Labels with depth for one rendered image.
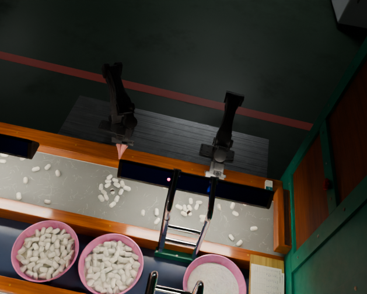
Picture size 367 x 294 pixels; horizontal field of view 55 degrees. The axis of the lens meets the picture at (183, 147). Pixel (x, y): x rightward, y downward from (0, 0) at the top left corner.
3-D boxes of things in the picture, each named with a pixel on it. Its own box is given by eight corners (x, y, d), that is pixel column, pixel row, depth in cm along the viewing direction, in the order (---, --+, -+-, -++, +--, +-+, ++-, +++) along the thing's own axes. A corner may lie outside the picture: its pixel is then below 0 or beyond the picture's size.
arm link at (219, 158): (228, 164, 160) (235, 139, 160) (210, 159, 161) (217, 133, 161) (226, 164, 172) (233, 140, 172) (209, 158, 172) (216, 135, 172)
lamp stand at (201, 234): (162, 219, 174) (171, 165, 139) (202, 227, 174) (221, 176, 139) (154, 256, 162) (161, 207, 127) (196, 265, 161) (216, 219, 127)
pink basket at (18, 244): (32, 224, 164) (28, 214, 156) (88, 236, 164) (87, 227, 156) (4, 282, 147) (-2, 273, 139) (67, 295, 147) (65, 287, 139)
